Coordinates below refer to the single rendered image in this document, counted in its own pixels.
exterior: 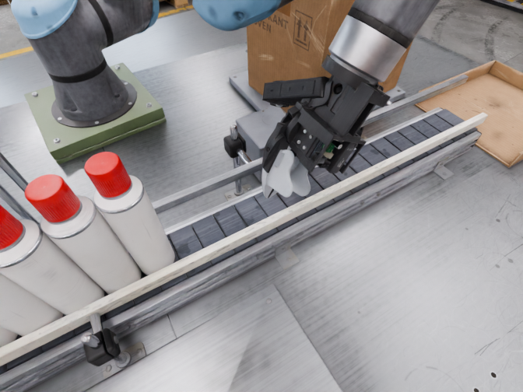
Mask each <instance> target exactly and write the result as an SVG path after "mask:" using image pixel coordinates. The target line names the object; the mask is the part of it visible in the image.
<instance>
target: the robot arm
mask: <svg viewBox="0 0 523 392"><path fill-rule="evenodd" d="M292 1H293V0H193V2H192V5H193V7H194V8H195V10H196V12H197V13H198V14H199V15H200V16H201V17H202V18H203V19H204V20H205V21H206V22H207V23H208V24H209V25H211V26H213V27H215V28H217V29H219V30H225V31H232V30H238V29H240V28H243V27H246V26H249V25H251V24H252V23H256V22H259V21H262V20H264V19H266V18H268V17H269V16H270V15H271V14H273V13H274V11H276V10H277V9H279V8H281V7H283V6H284V5H286V4H288V3H290V2H292ZM439 2H440V0H355V1H354V3H353V5H352V7H351V9H350V11H349V12H348V15H346V17H345V19H344V21H343V23H342V25H341V26H340V28H339V30H338V32H337V34H336V35H335V37H334V39H333V41H332V43H331V45H330V46H329V48H328V49H329V52H330V53H331V55H328V54H327V56H326V58H325V60H324V61H323V63H322V65H321V66H322V68H324V69H325V70H326V71H327V72H329V73H330V74H332V76H331V78H330V79H329V78H327V77H325V76H323V77H316V78H309V79H294V80H287V81H282V80H281V81H274V82H267V83H265V85H264V91H263V97H262V100H264V101H267V102H269V103H270V105H273V106H275V107H289V106H293V107H291V108H290V109H288V111H287V113H286V115H285V117H283V119H282V120H281V121H280V122H278V123H277V125H276V128H275V130H274V132H273V133H272V134H271V135H270V137H269V139H268V141H267V142H266V145H265V150H264V155H263V160H262V175H261V182H262V190H263V194H264V196H265V197H266V198H271V197H272V196H273V195H275V194H276V193H278V192H279V193H280V194H281V195H282V196H284V197H286V198H287V197H289V196H290V195H291V194H292V192H295V193H297V194H298V195H299V196H302V197H304V196H306V195H308V194H309V192H310V190H311V186H310V183H309V180H308V177H307V173H308V171H309V172H310V173H312V171H313V170H314V168H315V167H316V166H320V167H319V168H325V169H326V170H327V171H328V172H329V173H338V171H340V172H341V173H344V172H345V171H346V169H347V168H348V167H349V165H350V164H351V162H352V161H353V160H354V159H355V157H356V156H357V154H358V153H359V152H360V150H361V149H362V148H363V146H364V145H365V144H366V141H365V140H364V139H362V138H361V137H360V136H359V135H358V134H357V132H358V130H359V129H360V127H361V126H362V124H363V123H364V121H365V120H366V119H367V117H368V116H369V114H370V113H371V111H372V110H373V109H374V107H375V106H376V105H377V106H379V107H384V105H385V104H386V103H387V102H388V100H389V99H390V98H391V97H390V96H389V95H388V94H386V93H384V92H383V91H382V90H380V89H378V88H379V86H380V85H379V84H378V83H377V82H384V81H385V80H386V78H387V77H388V76H389V74H390V73H391V71H392V70H393V68H394V67H395V66H396V64H397V63H398V61H399V60H400V58H401V57H402V56H403V54H404V53H405V51H406V48H408V47H409V45H410V44H411V43H412V41H413V39H414V38H415V37H416V35H417V34H418V32H419V31H420V29H421V28H422V26H423V25H424V23H425V22H426V21H427V19H428V18H429V16H430V15H431V13H432V12H433V10H434V9H435V8H436V6H437V4H438V3H439ZM11 9H12V14H13V15H14V16H15V18H16V21H17V23H18V24H19V28H20V30H21V32H22V34H23V35H24V36H25V37H26V38H27V40H28V41H29V43H30V45H31V47H32V48H33V50H34V51H35V53H36V55H37V57H38V58H39V59H40V61H41V63H42V65H43V66H44V68H45V69H46V71H47V73H48V74H49V76H50V77H51V80H52V83H53V87H54V94H55V98H56V102H57V105H58V108H59V109H60V111H61V112H62V114H63V115H64V116H65V117H67V118H69V119H72V120H74V121H93V120H97V119H101V118H103V117H107V116H109V115H111V114H113V113H115V112H116V111H118V110H120V109H121V108H122V107H123V106H124V105H125V103H126V102H127V99H128V92H127V89H126V88H125V84H124V83H123V82H122V81H121V80H120V79H119V78H118V76H117V75H116V74H115V73H114V71H113V70H112V69H111V68H110V66H109V65H108V64H107V62H106V59H105V57H104V54H103V52H102V50H103V49H105V48H107V47H110V46H111V45H114V44H116V43H118V42H120V41H123V40H125V39H127V38H129V37H132V36H134V35H136V34H140V33H143V32H145V31H146V30H147V29H148V28H150V27H151V26H153V25H154V24H155V22H156V21H157V18H158V15H159V9H160V7H159V0H12V3H11ZM288 146H289V147H290V148H291V150H287V149H288ZM355 148H356V151H355V152H354V153H353V155H352V157H351V158H350V159H349V161H348V163H347V164H346V165H345V164H344V163H345V161H346V160H347V159H348V158H349V156H350V155H351V153H352V152H353V150H354V149H355Z"/></svg>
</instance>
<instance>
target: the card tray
mask: <svg viewBox="0 0 523 392"><path fill-rule="evenodd" d="M460 75H467V76H468V79H467V81H466V83H464V84H461V85H460V86H456V87H455V88H452V89H449V90H447V91H445V92H443V93H440V94H438V95H436V96H433V97H431V98H429V99H427V100H424V101H422V102H419V103H417V104H414V105H415V106H416V107H418V108H419V109H421V110H422V111H424V112H425V113H426V112H428V111H431V110H433V109H435V108H438V107H441V108H443V109H447V110H449V111H450V112H452V113H453V114H455V115H457V116H458V117H460V118H461V119H463V120H464V121H467V120H468V119H470V118H472V117H474V116H477V115H479V114H481V113H485V114H487V115H488V116H487V118H486V119H485V121H484V122H483V123H482V124H480V125H478V126H476V128H478V130H477V131H480V132H481V133H482V135H481V136H480V137H479V139H478V141H477V142H476V143H475V146H477V147H478V148H480V149H482V150H483V151H484V152H486V153H487V154H489V155H490V156H492V157H493V158H495V159H497V160H498V161H500V162H501V163H503V164H504V165H505V166H507V167H511V166H513V165H514V164H515V163H518V162H519V161H521V160H523V72H520V71H518V70H516V69H514V68H512V67H510V66H508V65H505V64H503V63H501V62H499V61H497V60H493V61H490V62H488V63H486V64H484V65H480V66H479V67H476V68H473V69H471V70H469V71H467V72H463V73H462V74H459V75H456V76H454V77H452V78H449V79H446V80H444V81H442V82H439V83H437V84H435V85H432V86H429V87H427V88H425V89H422V90H420V91H419V93H420V92H422V91H424V90H427V89H429V88H432V87H434V86H437V85H440V84H441V83H443V82H446V81H449V80H451V79H454V78H456V77H459V76H460Z"/></svg>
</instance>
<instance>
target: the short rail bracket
mask: <svg viewBox="0 0 523 392"><path fill-rule="evenodd" d="M81 342H82V343H83V346H84V350H85V354H86V361H87V362H88V363H90V364H92V365H94V366H102V365H103V364H104V363H106V362H109V361H111V360H112V359H113V360H114V361H115V362H118V363H120V364H123V363H125V362H126V361H127V355H125V354H124V353H122V352H121V350H120V347H119V344H118V337H117V335H116V334H115V333H114V332H113V331H111V330H110V329H108V328H104V329H103V332H102V331H98V332H97V333H95V334H92V333H90V332H86V333H85V334H83V335H82V337H81Z"/></svg>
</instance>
